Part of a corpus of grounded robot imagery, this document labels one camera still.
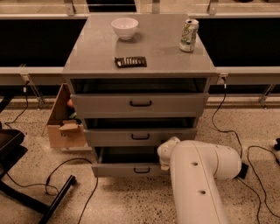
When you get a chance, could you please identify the grey top drawer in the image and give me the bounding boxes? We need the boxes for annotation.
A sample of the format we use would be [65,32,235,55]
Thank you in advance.
[71,94,208,118]

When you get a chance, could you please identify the grey middle drawer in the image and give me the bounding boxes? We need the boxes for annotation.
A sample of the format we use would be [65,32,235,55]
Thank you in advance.
[84,128,197,147]

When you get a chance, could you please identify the black office chair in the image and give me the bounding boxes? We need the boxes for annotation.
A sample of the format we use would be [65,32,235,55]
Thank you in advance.
[0,98,76,224]

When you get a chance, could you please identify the black thin cable far left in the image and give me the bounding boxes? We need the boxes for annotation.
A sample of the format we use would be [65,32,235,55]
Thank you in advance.
[4,80,31,130]

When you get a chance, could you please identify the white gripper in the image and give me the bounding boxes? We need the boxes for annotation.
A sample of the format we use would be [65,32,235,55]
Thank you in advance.
[157,136,180,171]

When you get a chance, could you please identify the black cable left floor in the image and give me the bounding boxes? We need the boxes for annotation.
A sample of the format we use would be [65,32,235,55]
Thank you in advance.
[6,157,100,224]

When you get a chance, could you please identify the black cable right floor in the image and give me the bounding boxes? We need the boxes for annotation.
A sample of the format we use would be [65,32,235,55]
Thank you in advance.
[247,145,280,219]

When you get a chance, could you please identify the grey drawer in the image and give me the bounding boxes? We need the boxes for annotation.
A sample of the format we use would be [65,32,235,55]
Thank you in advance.
[71,94,208,118]
[84,128,197,147]
[92,146,169,178]

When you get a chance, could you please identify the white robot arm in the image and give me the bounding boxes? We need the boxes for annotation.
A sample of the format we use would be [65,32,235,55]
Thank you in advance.
[157,137,242,224]

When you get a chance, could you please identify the black cable floor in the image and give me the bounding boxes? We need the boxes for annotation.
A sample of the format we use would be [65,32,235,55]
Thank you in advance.
[6,157,100,224]
[247,145,280,219]

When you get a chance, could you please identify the white ceramic bowl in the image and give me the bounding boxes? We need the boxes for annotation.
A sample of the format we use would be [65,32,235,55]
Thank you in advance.
[111,17,139,40]

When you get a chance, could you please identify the white green soda can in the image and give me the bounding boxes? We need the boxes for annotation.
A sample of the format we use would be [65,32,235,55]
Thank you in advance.
[179,19,199,53]

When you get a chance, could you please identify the brown cardboard box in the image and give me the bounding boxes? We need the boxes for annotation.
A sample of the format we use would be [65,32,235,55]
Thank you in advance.
[46,84,86,148]

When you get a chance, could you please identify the grey drawer cabinet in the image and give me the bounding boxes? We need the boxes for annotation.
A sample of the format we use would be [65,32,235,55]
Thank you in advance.
[62,12,219,152]

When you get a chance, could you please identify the metal rail bracket left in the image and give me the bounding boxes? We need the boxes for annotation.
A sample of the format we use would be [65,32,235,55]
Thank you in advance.
[19,64,46,109]

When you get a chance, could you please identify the metal rail bracket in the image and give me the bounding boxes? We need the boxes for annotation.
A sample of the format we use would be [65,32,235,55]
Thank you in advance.
[19,64,46,109]
[258,84,276,109]

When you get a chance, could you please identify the metal rail bracket right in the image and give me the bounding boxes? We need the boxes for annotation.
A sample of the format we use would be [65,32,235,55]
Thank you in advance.
[258,84,276,109]

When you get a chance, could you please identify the grey bottom drawer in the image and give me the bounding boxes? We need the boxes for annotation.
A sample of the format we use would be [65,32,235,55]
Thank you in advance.
[92,146,169,178]

